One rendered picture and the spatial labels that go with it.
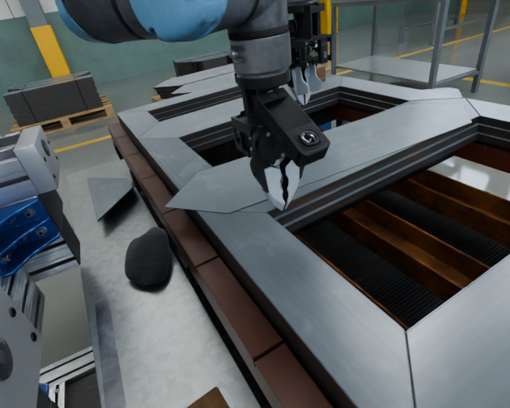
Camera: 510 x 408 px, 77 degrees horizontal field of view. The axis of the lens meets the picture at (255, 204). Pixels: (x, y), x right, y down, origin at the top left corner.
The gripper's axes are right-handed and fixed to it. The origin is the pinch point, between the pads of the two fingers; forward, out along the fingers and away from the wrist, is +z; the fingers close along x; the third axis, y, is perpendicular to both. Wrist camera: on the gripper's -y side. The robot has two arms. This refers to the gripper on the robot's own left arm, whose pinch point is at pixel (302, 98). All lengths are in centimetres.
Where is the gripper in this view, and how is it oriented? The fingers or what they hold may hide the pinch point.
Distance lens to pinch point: 84.1
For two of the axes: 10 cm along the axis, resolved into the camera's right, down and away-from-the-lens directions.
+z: 1.5, 8.2, 5.5
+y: 4.8, 4.3, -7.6
